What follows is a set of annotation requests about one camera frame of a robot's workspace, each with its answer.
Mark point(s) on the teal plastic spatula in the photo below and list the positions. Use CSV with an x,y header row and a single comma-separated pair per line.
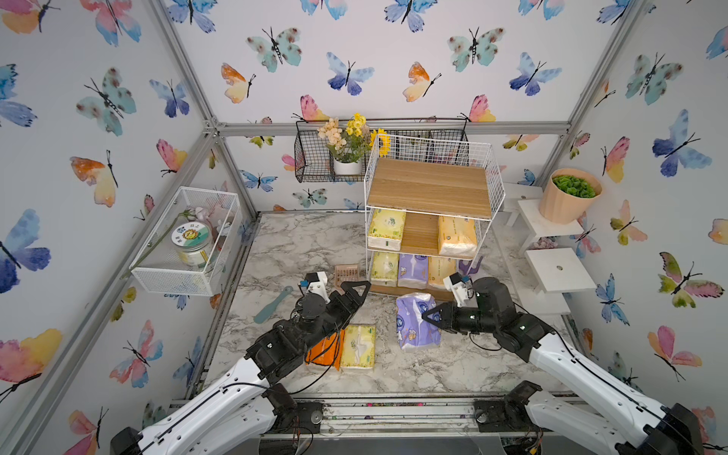
x,y
270,309

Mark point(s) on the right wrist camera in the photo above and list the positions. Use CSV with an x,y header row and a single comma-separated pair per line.
x,y
461,290

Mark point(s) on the purple tissue pack bottom shelf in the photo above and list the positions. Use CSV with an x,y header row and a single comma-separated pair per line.
x,y
413,271

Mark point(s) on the orange tissue pack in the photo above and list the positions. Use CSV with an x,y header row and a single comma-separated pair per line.
x,y
328,352

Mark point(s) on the green tissue pack bottom shelf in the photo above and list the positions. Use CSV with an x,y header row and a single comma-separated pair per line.
x,y
384,269

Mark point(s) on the purple tissue pack shelf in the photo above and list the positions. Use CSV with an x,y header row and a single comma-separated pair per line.
x,y
409,320
413,271

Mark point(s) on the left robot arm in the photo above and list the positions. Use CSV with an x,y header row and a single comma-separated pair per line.
x,y
256,369

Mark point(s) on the green tissue pack shelf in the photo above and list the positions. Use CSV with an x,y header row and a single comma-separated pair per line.
x,y
386,229
384,269

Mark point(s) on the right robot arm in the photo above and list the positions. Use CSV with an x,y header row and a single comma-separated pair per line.
x,y
569,364

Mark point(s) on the glass jar with green lid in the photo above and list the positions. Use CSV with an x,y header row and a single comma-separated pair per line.
x,y
193,243

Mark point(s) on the pink pot with green plant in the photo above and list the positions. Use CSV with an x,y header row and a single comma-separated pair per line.
x,y
568,193

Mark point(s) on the green tissue pack with tissue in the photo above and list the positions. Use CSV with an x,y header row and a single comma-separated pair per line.
x,y
358,349

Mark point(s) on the yellow tissue pack shelf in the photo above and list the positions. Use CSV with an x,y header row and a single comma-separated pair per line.
x,y
440,268
457,237

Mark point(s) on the black wire wall basket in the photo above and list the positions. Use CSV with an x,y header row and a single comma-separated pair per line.
x,y
314,162

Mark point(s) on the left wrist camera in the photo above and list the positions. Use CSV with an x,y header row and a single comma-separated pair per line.
x,y
315,283

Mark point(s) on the yellow tissue pack middle shelf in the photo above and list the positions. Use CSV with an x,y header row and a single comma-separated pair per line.
x,y
457,237

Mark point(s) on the white wire three-tier shelf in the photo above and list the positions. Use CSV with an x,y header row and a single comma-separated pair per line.
x,y
426,191

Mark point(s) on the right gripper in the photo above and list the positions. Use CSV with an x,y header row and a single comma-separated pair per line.
x,y
447,322

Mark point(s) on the purple plastic scoop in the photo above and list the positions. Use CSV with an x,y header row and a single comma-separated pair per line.
x,y
469,268

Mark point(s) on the aluminium front rail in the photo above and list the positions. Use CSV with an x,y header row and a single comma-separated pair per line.
x,y
438,415

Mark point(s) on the artificial flowers in white pot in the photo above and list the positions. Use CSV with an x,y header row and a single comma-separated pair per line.
x,y
351,144

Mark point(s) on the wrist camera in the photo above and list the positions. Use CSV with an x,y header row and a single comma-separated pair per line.
x,y
315,283
461,290

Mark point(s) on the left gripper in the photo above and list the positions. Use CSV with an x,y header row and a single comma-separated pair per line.
x,y
346,312

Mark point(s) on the white mesh wall basket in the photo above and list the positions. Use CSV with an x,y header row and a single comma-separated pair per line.
x,y
157,267

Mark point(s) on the yellow tissue pack bottom shelf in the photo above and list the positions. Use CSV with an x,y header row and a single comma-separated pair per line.
x,y
440,268

